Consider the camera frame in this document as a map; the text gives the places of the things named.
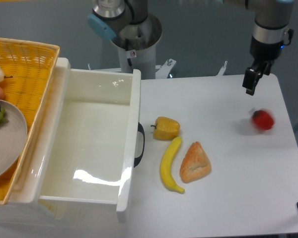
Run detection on white drawer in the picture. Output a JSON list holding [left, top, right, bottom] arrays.
[[39, 69, 144, 223]]

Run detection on triangular bread pastry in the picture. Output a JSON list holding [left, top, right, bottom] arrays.
[[179, 141, 212, 183]]

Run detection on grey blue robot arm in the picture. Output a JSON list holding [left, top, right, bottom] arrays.
[[87, 0, 294, 95]]

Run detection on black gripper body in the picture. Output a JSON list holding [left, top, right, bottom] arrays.
[[250, 36, 283, 74]]

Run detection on yellow woven basket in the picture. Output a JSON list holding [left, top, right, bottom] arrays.
[[0, 38, 60, 205]]

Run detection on black drawer handle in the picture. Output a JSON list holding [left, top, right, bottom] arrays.
[[134, 123, 146, 168]]

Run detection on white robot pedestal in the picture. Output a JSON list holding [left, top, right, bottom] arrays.
[[112, 13, 176, 79]]

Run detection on white drawer cabinet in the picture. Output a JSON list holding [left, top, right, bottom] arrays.
[[0, 58, 75, 227]]

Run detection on yellow bell pepper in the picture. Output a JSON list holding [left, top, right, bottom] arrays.
[[151, 117, 180, 140]]

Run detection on red bell pepper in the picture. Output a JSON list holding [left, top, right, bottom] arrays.
[[250, 109, 275, 130]]

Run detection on yellow banana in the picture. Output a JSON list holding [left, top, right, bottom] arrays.
[[159, 136, 185, 194]]

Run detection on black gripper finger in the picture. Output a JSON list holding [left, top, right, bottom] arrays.
[[242, 62, 266, 95]]

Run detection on grey round plate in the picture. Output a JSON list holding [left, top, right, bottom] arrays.
[[0, 100, 27, 176]]

